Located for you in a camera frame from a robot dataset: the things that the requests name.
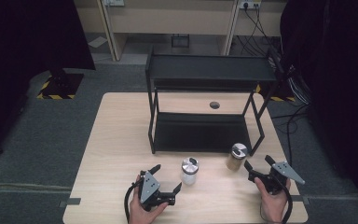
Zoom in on white power socket with plugs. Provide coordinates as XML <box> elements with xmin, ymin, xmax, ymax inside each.
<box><xmin>239</xmin><ymin>0</ymin><xmax>262</xmax><ymax>10</ymax></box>

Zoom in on hand-held gripper black cable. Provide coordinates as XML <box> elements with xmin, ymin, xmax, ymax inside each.
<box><xmin>123</xmin><ymin>178</ymin><xmax>144</xmax><ymax>223</ymax></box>
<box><xmin>273</xmin><ymin>176</ymin><xmax>294</xmax><ymax>224</ymax></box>

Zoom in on glass jar with white powder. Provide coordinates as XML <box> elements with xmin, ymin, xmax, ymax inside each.
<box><xmin>180</xmin><ymin>157</ymin><xmax>200</xmax><ymax>187</ymax></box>

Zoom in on black curtain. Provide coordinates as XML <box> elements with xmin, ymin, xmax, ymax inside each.
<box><xmin>0</xmin><ymin>0</ymin><xmax>97</xmax><ymax>161</ymax></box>
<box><xmin>279</xmin><ymin>0</ymin><xmax>358</xmax><ymax>216</ymax></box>

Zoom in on person's right hand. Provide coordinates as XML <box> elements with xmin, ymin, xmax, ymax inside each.
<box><xmin>254</xmin><ymin>177</ymin><xmax>292</xmax><ymax>224</ymax></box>

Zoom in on white wall socket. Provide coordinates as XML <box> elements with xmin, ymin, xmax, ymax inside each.
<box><xmin>103</xmin><ymin>0</ymin><xmax>126</xmax><ymax>7</ymax></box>

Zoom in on sheet of paper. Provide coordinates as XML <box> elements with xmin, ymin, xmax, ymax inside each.
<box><xmin>88</xmin><ymin>35</ymin><xmax>108</xmax><ymax>49</ymax></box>

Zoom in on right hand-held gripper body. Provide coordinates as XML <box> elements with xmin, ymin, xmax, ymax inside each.
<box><xmin>247</xmin><ymin>161</ymin><xmax>306</xmax><ymax>196</ymax></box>

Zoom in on stand base with striped tape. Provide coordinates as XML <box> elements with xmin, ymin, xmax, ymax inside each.
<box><xmin>36</xmin><ymin>68</ymin><xmax>85</xmax><ymax>101</ymax></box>

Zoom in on grey floor tape strip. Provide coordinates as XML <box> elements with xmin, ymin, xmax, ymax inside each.
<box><xmin>59</xmin><ymin>197</ymin><xmax>82</xmax><ymax>208</ymax></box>
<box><xmin>292</xmin><ymin>195</ymin><xmax>310</xmax><ymax>205</ymax></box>

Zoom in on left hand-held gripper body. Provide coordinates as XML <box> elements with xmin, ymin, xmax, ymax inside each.
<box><xmin>138</xmin><ymin>169</ymin><xmax>177</xmax><ymax>213</ymax></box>

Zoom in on black metal two-tier rack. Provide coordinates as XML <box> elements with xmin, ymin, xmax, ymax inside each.
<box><xmin>145</xmin><ymin>46</ymin><xmax>285</xmax><ymax>157</ymax></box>

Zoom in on beige wooden desk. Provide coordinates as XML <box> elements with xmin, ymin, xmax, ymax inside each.
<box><xmin>74</xmin><ymin>0</ymin><xmax>288</xmax><ymax>63</ymax></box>

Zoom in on glass jar with brown spice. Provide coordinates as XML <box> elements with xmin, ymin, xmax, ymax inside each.
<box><xmin>226</xmin><ymin>142</ymin><xmax>249</xmax><ymax>172</ymax></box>

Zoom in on black power cables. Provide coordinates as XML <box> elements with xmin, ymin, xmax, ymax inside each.
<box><xmin>236</xmin><ymin>4</ymin><xmax>282</xmax><ymax>57</ymax></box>

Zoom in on bundle of cables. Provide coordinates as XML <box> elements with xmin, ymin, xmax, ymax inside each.
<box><xmin>271</xmin><ymin>55</ymin><xmax>313</xmax><ymax>166</ymax></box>

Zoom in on person's left hand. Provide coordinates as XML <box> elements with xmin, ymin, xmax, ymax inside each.
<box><xmin>129</xmin><ymin>174</ymin><xmax>169</xmax><ymax>224</ymax></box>

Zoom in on right hand-held gripper black cable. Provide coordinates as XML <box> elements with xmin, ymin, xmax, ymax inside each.
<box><xmin>273</xmin><ymin>176</ymin><xmax>294</xmax><ymax>224</ymax></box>

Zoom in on left hand-held gripper black cable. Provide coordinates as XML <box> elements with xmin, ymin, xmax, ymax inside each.
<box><xmin>123</xmin><ymin>178</ymin><xmax>144</xmax><ymax>223</ymax></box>

